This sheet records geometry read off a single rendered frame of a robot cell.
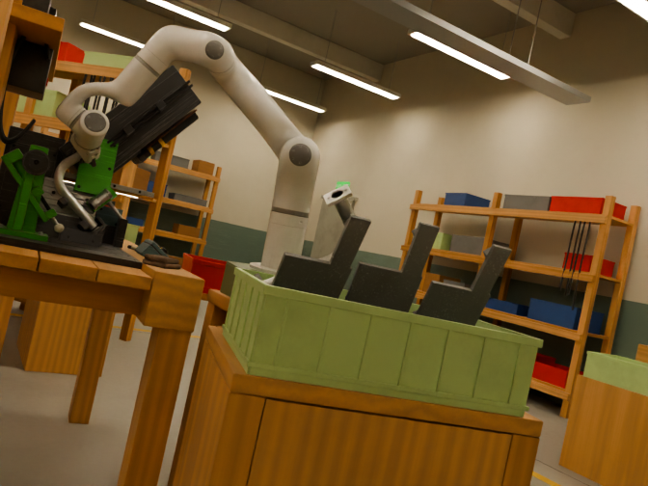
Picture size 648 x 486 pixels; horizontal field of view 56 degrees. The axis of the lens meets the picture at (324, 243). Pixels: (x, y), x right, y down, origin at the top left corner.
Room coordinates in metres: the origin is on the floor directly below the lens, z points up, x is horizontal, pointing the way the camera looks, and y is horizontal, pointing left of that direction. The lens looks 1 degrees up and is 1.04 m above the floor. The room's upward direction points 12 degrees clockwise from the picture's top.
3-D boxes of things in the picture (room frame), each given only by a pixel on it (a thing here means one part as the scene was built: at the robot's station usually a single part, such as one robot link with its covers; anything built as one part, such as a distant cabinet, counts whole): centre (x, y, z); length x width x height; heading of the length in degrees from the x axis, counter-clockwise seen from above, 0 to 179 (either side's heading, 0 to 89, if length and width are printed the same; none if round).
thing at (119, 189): (2.32, 0.89, 1.11); 0.39 x 0.16 x 0.03; 116
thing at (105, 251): (2.20, 0.94, 0.89); 1.10 x 0.42 x 0.02; 26
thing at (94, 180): (2.16, 0.85, 1.17); 0.13 x 0.12 x 0.20; 26
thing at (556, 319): (7.28, -2.06, 1.10); 3.01 x 0.55 x 2.20; 31
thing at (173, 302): (2.33, 0.69, 0.83); 1.50 x 0.14 x 0.15; 26
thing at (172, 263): (1.81, 0.46, 0.91); 0.10 x 0.08 x 0.03; 166
